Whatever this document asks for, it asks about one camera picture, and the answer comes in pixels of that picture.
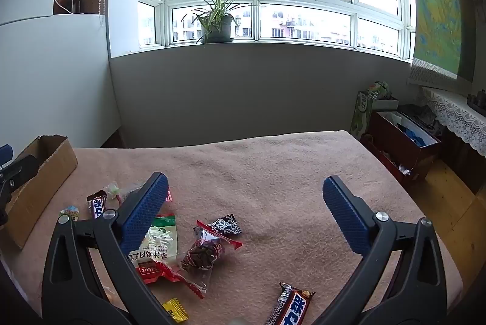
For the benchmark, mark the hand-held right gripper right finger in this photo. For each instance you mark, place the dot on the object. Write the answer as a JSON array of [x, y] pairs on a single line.
[[347, 214]]

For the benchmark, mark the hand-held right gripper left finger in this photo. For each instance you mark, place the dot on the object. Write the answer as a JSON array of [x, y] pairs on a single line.
[[144, 211]]

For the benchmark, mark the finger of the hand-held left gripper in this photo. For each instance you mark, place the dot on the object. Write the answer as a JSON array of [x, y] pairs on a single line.
[[3, 151], [19, 169]]

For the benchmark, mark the brown cardboard box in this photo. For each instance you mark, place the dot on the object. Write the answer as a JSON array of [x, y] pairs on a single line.
[[45, 173]]

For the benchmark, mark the green quail egg packet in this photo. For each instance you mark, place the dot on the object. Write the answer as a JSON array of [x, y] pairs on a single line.
[[69, 213]]

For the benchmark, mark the small black candy packet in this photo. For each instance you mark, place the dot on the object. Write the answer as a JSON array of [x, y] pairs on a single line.
[[224, 225]]

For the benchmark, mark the yellow candy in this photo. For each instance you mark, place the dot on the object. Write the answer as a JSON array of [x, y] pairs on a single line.
[[175, 311]]

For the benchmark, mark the green white red snack packet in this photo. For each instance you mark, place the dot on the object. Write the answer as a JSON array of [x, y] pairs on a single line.
[[163, 241]]

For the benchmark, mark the green and white candy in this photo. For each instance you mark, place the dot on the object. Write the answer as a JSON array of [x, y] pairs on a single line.
[[114, 190]]

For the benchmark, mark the small brown chocolate bar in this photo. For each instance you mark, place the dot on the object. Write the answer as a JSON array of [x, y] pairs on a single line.
[[98, 206]]

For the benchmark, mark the clear packet of dark dates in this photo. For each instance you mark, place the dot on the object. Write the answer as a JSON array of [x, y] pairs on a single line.
[[201, 252]]

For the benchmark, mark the red-brown storage box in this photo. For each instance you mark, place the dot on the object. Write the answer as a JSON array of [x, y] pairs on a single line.
[[395, 142]]

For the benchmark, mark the white cabinet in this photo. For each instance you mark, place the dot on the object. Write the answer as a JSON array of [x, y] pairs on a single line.
[[57, 81]]

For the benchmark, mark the green printed carton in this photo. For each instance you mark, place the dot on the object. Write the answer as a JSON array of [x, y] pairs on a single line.
[[359, 116]]

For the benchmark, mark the blue item in storage box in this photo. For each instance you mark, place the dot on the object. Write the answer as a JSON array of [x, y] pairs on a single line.
[[415, 137]]

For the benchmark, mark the large brown chocolate bar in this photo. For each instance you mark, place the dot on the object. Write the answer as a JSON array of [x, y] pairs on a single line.
[[290, 304]]

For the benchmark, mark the white box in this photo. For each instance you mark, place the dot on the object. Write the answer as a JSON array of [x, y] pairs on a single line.
[[385, 104]]

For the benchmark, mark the white lace cloth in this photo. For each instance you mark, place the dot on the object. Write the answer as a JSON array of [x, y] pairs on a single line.
[[455, 112]]

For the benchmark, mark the potted spider plant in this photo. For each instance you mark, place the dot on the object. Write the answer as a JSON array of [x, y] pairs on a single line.
[[220, 26]]

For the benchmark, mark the wall map poster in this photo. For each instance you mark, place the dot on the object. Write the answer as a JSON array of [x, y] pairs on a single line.
[[433, 5]]

